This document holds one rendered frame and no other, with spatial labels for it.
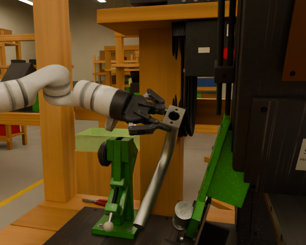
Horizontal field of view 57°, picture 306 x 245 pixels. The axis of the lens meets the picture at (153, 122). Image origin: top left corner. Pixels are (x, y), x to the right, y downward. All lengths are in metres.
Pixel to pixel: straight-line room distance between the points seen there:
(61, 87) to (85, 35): 11.19
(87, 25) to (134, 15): 11.12
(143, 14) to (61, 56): 0.38
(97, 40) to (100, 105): 11.02
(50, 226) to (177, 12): 0.75
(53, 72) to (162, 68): 0.35
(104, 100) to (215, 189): 0.32
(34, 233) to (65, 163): 0.28
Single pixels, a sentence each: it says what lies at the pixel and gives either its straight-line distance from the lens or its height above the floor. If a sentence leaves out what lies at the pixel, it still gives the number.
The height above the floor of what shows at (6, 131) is 0.36.
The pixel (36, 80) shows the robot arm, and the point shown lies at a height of 1.34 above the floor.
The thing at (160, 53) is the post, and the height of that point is 1.42.
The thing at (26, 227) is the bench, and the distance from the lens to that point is 1.04.
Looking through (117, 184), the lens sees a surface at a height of 1.04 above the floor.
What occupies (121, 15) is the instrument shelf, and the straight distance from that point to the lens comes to 0.85.
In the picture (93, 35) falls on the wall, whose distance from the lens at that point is 11.79.
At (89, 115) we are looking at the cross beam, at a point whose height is 1.20.
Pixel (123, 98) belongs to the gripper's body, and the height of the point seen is 1.30.
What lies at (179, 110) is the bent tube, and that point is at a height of 1.27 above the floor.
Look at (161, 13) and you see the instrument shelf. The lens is 0.82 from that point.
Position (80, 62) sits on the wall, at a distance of 11.94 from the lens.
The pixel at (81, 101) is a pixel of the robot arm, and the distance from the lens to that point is 0.71.
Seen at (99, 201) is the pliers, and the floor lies 0.89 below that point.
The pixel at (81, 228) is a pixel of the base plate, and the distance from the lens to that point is 0.93.
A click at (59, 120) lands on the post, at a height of 1.20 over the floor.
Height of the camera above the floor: 1.34
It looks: 9 degrees down
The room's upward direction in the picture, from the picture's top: straight up
